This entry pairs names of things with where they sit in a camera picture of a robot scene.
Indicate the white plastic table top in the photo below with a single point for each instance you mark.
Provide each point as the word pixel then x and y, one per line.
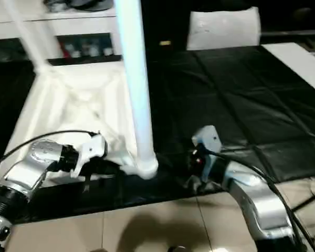
pixel 55 105

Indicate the black cabinet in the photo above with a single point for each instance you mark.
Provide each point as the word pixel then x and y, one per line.
pixel 162 23

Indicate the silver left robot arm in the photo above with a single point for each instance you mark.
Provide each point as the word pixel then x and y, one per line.
pixel 34 160

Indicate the black work mat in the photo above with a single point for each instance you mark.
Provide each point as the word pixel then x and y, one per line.
pixel 239 92

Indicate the black tripod stand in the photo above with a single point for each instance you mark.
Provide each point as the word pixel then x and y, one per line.
pixel 308 200

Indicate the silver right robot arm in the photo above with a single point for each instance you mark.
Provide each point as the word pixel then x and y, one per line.
pixel 257 194

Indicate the black bar with red mark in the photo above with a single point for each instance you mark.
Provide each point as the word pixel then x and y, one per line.
pixel 291 32

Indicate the white flat panel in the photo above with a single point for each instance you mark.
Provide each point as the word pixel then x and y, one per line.
pixel 299 63

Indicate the white cabinet with glass doors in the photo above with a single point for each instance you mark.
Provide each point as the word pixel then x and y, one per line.
pixel 68 26

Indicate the small yellow label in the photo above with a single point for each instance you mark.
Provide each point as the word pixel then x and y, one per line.
pixel 165 42

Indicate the dark right robot foot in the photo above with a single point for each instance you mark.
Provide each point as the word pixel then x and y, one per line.
pixel 177 249

